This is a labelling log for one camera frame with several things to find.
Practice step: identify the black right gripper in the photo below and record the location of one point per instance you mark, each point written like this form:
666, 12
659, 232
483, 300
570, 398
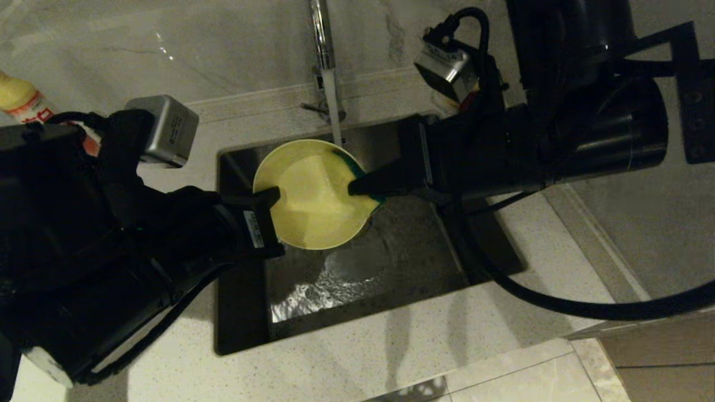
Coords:
463, 156

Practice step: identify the yellow plastic bowl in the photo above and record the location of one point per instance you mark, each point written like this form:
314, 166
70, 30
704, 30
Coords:
313, 206

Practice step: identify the green and yellow sponge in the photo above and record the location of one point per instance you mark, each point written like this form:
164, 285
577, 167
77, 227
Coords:
357, 167

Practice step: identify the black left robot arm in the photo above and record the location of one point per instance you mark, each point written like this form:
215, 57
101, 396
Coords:
67, 234

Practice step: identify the chrome faucet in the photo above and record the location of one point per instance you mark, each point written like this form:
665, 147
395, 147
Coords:
320, 33

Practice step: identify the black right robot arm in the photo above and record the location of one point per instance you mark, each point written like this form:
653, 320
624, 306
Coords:
592, 100

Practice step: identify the stainless steel sink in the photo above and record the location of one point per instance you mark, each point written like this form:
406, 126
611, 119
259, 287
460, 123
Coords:
391, 268

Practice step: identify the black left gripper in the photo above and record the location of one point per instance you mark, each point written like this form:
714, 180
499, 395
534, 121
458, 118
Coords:
212, 229

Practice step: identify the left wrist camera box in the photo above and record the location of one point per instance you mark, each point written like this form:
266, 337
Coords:
167, 131

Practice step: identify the orange dish soap bottle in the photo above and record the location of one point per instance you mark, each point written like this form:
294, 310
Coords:
25, 103

